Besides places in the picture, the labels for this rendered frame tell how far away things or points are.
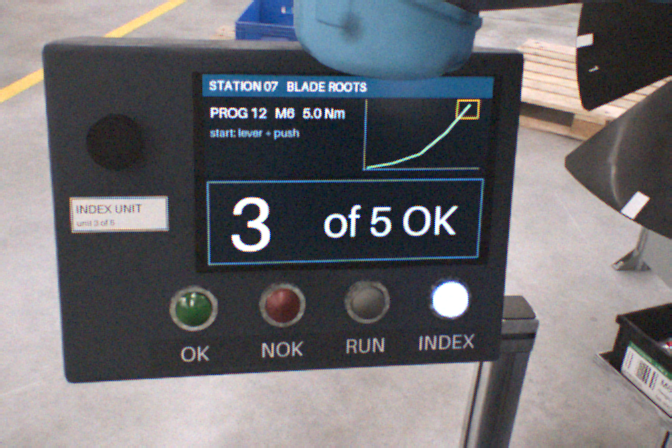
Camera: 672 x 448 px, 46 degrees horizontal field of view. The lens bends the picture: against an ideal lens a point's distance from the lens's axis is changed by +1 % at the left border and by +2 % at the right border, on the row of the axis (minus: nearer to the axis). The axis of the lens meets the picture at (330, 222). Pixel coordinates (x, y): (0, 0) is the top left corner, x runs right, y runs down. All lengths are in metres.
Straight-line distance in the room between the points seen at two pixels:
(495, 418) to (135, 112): 0.37
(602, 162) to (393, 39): 0.80
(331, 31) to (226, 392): 1.82
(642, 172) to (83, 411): 1.46
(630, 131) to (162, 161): 0.76
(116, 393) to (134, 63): 1.72
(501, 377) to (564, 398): 1.61
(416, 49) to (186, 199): 0.18
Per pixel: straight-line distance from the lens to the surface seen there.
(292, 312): 0.45
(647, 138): 1.08
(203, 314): 0.44
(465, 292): 0.47
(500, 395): 0.63
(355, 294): 0.45
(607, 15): 1.34
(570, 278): 2.73
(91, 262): 0.45
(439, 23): 0.30
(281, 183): 0.43
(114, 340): 0.46
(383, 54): 0.30
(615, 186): 1.06
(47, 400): 2.12
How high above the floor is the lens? 1.38
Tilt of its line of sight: 29 degrees down
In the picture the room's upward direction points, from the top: 4 degrees clockwise
